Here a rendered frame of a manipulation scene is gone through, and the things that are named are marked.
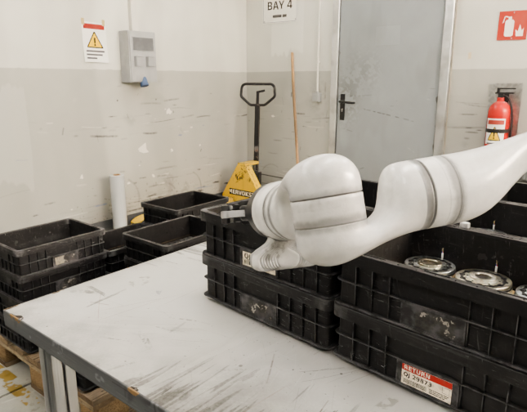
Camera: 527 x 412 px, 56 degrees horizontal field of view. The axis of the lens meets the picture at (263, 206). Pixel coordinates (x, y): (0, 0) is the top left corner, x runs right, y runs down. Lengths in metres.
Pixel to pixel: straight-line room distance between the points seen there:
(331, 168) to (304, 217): 0.05
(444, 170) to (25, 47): 3.67
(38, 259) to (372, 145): 3.19
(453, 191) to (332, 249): 0.13
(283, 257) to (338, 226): 0.19
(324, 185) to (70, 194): 3.80
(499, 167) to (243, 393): 0.60
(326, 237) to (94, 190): 3.89
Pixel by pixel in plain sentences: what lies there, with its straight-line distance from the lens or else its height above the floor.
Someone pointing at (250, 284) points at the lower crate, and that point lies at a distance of 1.14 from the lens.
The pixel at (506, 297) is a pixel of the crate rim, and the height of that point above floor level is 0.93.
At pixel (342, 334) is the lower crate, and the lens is 0.99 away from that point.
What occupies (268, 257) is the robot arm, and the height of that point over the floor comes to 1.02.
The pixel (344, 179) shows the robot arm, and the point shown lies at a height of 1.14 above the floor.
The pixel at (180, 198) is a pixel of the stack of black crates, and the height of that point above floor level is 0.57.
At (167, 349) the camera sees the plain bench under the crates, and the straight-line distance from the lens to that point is 1.07.
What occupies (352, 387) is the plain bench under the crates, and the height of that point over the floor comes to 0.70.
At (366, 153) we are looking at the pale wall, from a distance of 4.64.
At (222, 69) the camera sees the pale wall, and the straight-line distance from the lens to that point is 5.17.
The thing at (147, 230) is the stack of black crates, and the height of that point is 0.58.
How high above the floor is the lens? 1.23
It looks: 14 degrees down
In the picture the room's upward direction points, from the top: straight up
